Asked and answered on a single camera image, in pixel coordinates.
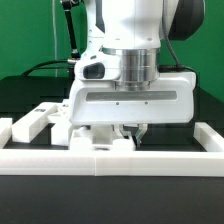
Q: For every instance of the white chair seat part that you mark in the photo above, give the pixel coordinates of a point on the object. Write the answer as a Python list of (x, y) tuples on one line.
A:
[(99, 138)]

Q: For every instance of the white tagged flat board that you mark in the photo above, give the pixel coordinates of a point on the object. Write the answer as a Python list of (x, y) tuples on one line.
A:
[(65, 104)]

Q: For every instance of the white fence frame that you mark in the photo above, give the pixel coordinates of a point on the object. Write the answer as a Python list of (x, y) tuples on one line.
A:
[(209, 162)]

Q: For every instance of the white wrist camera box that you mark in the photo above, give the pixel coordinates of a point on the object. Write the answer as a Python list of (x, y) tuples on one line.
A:
[(98, 67)]

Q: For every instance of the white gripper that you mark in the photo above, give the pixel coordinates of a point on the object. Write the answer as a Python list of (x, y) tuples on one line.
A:
[(169, 99)]

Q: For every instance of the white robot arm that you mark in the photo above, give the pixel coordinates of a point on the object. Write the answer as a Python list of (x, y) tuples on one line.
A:
[(120, 88)]

